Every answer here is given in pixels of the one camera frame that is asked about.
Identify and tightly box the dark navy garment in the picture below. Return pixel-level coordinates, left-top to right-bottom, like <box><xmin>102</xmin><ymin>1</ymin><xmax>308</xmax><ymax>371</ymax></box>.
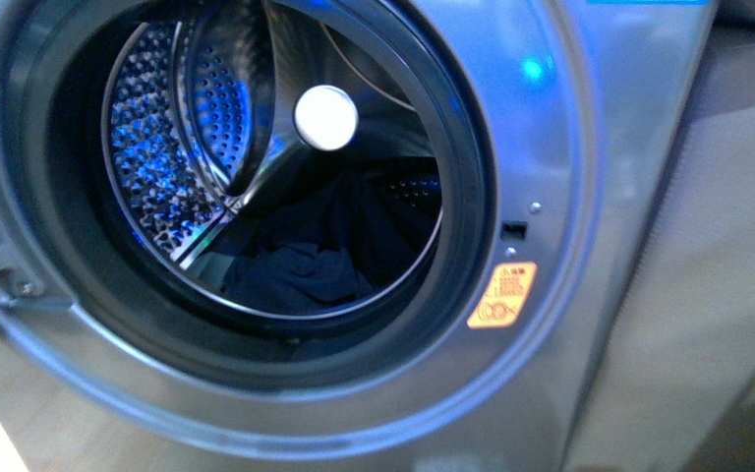
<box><xmin>220</xmin><ymin>171</ymin><xmax>440</xmax><ymax>316</ymax></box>

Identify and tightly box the grey front-load washing machine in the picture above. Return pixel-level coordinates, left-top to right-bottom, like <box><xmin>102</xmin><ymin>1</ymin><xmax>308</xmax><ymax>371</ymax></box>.
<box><xmin>0</xmin><ymin>1</ymin><xmax>713</xmax><ymax>471</ymax></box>

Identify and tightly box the orange warning sticker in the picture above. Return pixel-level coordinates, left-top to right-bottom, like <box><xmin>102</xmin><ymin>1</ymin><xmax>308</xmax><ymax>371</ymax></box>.
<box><xmin>466</xmin><ymin>262</ymin><xmax>538</xmax><ymax>329</ymax></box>

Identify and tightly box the perforated steel washer drum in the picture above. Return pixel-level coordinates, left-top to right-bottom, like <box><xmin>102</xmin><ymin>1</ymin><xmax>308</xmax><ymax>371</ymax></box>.
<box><xmin>102</xmin><ymin>1</ymin><xmax>442</xmax><ymax>321</ymax></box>

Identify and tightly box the black rubber door gasket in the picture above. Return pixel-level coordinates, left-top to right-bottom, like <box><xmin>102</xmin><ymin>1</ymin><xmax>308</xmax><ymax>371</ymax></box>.
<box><xmin>4</xmin><ymin>1</ymin><xmax>492</xmax><ymax>392</ymax></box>

